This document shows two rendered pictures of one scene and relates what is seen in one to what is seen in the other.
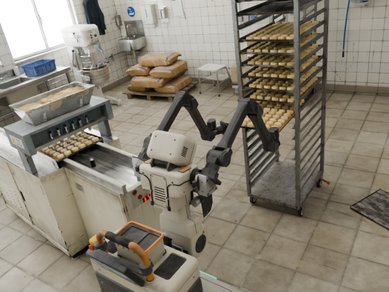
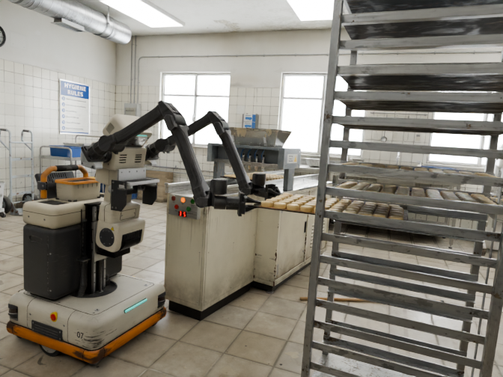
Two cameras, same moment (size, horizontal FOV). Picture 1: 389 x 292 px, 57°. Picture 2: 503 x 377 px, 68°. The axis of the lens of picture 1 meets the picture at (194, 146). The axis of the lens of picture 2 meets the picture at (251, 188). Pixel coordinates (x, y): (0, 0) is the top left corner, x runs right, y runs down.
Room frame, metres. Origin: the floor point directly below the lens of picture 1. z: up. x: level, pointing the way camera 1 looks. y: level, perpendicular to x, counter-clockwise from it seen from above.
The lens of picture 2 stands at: (1.73, -2.06, 1.23)
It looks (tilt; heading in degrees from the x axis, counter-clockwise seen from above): 7 degrees down; 74
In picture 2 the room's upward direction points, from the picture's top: 4 degrees clockwise
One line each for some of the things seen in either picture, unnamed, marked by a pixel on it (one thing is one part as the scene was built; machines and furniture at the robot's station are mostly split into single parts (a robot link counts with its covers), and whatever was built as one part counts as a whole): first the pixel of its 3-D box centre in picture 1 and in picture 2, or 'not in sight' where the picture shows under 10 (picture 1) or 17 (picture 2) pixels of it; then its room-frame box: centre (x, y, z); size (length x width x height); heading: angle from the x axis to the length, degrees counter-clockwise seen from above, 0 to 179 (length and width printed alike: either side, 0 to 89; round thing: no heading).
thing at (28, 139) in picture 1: (65, 132); (252, 165); (2.62, 0.98, 1.01); 0.72 x 0.33 x 0.34; 134
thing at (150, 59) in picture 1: (158, 59); not in sight; (6.39, 0.39, 0.62); 0.72 x 0.42 x 0.17; 60
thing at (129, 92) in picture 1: (161, 90); not in sight; (6.40, 0.44, 0.06); 1.20 x 0.80 x 0.11; 56
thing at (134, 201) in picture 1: (143, 190); (184, 206); (2.00, 0.37, 0.77); 0.24 x 0.04 x 0.14; 134
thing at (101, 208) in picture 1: (121, 211); (214, 242); (2.26, 0.63, 0.45); 0.70 x 0.34 x 0.90; 44
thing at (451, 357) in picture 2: (307, 150); (391, 341); (2.64, -0.94, 0.51); 0.64 x 0.03 x 0.03; 141
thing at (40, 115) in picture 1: (55, 103); (254, 137); (2.62, 0.98, 1.25); 0.56 x 0.29 x 0.14; 134
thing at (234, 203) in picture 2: not in sight; (234, 203); (2.11, -0.53, 0.95); 0.07 x 0.07 x 0.10; 82
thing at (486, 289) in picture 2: (308, 121); (399, 271); (2.64, -0.94, 0.78); 0.64 x 0.03 x 0.03; 141
